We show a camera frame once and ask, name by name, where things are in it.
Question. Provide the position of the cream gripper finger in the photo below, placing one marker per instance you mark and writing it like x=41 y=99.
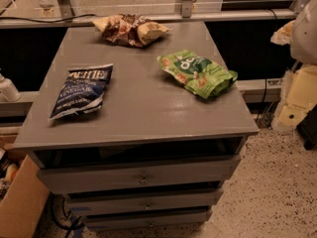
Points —
x=300 y=95

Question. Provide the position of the green rice chip bag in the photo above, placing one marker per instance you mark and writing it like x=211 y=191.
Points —
x=198 y=75

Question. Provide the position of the blue vinegar chip bag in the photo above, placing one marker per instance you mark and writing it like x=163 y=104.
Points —
x=83 y=90

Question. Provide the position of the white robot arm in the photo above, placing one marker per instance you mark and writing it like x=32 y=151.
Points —
x=301 y=35

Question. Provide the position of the brown and cream chip bag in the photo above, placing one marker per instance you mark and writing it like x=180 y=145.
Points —
x=129 y=30

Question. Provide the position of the top grey drawer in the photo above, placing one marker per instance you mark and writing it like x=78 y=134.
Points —
x=144 y=174

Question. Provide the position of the grey drawer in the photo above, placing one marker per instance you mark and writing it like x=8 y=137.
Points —
x=125 y=203
x=150 y=219
x=144 y=174

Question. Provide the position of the middle grey drawer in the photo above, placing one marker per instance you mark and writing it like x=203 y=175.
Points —
x=125 y=203

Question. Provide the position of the grey drawer cabinet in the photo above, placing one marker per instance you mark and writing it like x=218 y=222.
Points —
x=146 y=115

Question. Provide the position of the bottom grey drawer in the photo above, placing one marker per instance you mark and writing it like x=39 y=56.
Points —
x=150 y=219

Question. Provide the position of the cardboard box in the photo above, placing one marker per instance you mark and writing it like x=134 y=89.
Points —
x=23 y=204

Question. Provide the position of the grey metal frame rail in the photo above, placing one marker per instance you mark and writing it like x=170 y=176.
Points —
x=86 y=20

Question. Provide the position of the white cylindrical post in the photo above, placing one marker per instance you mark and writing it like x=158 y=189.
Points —
x=8 y=89

